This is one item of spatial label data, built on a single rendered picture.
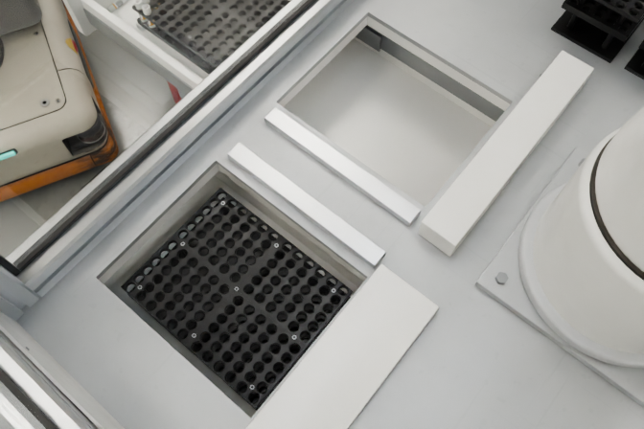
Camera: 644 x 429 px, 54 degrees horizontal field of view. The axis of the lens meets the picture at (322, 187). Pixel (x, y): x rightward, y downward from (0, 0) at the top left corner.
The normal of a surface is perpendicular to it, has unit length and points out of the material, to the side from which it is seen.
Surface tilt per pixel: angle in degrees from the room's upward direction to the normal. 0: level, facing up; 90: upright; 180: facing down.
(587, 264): 90
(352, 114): 0
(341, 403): 0
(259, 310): 0
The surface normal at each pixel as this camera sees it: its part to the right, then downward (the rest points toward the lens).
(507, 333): 0.00, -0.44
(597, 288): -0.83, 0.50
